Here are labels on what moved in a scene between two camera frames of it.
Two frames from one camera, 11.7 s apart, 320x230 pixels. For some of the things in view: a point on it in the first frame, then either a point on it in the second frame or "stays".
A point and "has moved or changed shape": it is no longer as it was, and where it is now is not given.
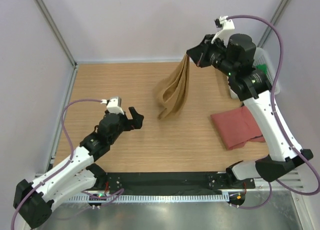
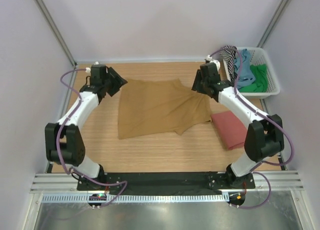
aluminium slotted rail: x=147 y=198 stays
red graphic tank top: x=237 y=126 stays
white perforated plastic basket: x=262 y=57 stays
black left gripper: x=137 y=118 → x=118 y=81
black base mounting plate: x=209 y=181 stays
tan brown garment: x=172 y=89 has moved or changed shape
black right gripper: x=197 y=53 → x=196 y=85
